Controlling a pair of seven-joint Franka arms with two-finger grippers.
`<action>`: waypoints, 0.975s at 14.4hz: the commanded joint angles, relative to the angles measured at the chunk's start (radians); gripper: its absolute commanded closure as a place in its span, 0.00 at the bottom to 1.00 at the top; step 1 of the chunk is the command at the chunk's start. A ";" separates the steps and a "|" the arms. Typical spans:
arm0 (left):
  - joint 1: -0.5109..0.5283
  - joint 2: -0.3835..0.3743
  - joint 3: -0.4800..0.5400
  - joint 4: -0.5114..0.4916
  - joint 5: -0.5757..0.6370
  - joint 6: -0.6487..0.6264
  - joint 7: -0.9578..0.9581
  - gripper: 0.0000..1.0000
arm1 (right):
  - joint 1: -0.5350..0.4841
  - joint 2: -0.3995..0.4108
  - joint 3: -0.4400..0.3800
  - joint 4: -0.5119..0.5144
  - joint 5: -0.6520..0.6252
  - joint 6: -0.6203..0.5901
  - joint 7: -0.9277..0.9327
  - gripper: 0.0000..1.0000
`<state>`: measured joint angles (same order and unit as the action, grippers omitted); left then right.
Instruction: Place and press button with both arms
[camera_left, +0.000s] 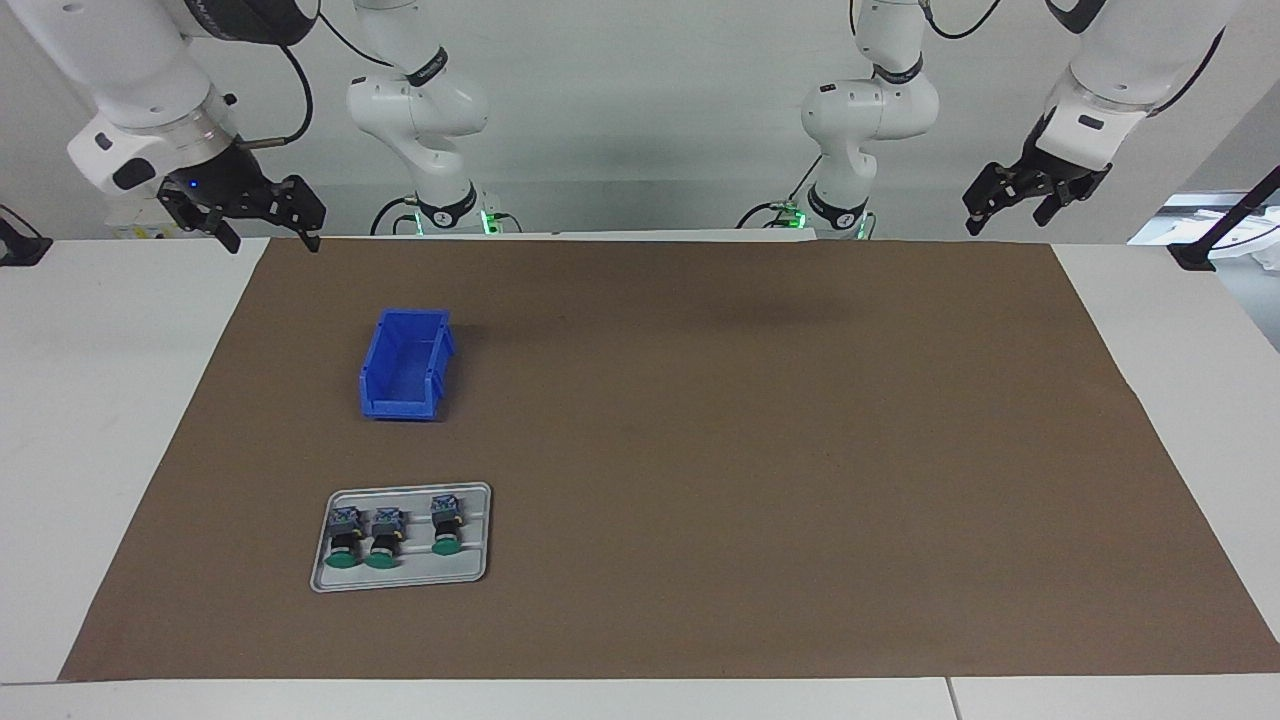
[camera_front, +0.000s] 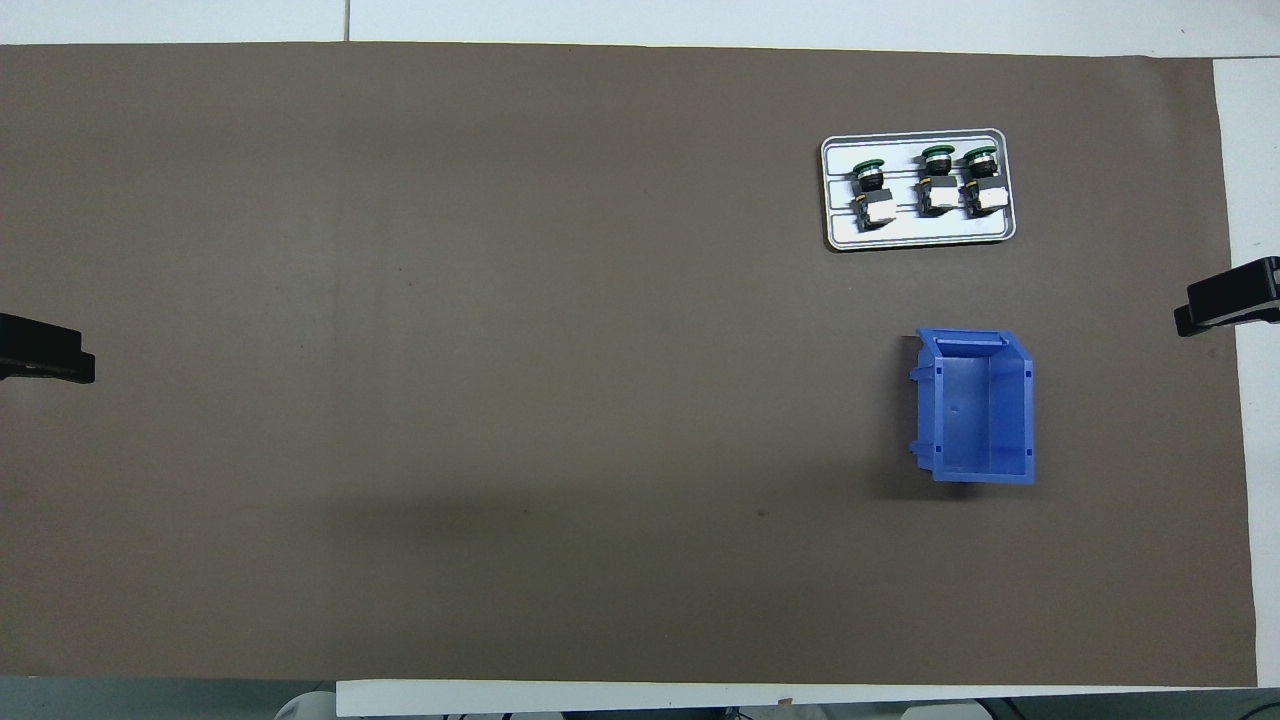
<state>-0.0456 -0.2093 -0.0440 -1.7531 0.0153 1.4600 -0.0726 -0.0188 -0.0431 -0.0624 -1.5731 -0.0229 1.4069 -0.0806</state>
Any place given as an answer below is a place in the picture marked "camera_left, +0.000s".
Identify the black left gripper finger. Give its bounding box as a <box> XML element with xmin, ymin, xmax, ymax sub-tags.
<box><xmin>1032</xmin><ymin>188</ymin><xmax>1079</xmax><ymax>228</ymax></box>
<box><xmin>962</xmin><ymin>160</ymin><xmax>1023</xmax><ymax>237</ymax></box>

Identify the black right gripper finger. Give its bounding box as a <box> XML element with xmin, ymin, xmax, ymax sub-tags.
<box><xmin>268</xmin><ymin>175</ymin><xmax>328</xmax><ymax>253</ymax></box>
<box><xmin>183</xmin><ymin>206</ymin><xmax>243</xmax><ymax>255</ymax></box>

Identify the green push button switch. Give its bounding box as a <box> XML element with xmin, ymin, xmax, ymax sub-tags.
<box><xmin>364</xmin><ymin>506</ymin><xmax>407</xmax><ymax>571</ymax></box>
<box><xmin>324</xmin><ymin>505</ymin><xmax>364</xmax><ymax>571</ymax></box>
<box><xmin>429</xmin><ymin>494</ymin><xmax>464</xmax><ymax>557</ymax></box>

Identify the white cardboard box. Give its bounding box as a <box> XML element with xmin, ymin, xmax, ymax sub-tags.
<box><xmin>105</xmin><ymin>195</ymin><xmax>169</xmax><ymax>241</ymax></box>

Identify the white background workbench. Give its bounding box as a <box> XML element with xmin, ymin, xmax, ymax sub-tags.
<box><xmin>1128</xmin><ymin>193</ymin><xmax>1280</xmax><ymax>273</ymax></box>

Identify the black angled stand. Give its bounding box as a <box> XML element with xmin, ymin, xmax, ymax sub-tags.
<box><xmin>1167</xmin><ymin>165</ymin><xmax>1280</xmax><ymax>272</ymax></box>

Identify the blue plastic storage bin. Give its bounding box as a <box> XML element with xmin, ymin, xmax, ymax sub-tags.
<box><xmin>359</xmin><ymin>308</ymin><xmax>457</xmax><ymax>421</ymax></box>

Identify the grey metal tray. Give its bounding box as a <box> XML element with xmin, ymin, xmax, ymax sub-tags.
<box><xmin>309</xmin><ymin>482</ymin><xmax>493</xmax><ymax>594</ymax></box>

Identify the brown table mat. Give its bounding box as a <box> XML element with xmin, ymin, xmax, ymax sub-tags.
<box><xmin>58</xmin><ymin>237</ymin><xmax>1280</xmax><ymax>681</ymax></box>

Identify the black right base cable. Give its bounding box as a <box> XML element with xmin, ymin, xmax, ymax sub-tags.
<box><xmin>369</xmin><ymin>196</ymin><xmax>421</xmax><ymax>237</ymax></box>

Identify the black base cable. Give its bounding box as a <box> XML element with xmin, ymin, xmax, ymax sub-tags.
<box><xmin>737</xmin><ymin>155</ymin><xmax>823</xmax><ymax>230</ymax></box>
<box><xmin>369</xmin><ymin>196</ymin><xmax>421</xmax><ymax>237</ymax></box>

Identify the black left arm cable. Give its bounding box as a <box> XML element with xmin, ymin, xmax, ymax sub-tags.
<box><xmin>918</xmin><ymin>0</ymin><xmax>1227</xmax><ymax>119</ymax></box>

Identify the black left base cable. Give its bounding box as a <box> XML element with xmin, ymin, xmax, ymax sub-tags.
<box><xmin>737</xmin><ymin>155</ymin><xmax>823</xmax><ymax>230</ymax></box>

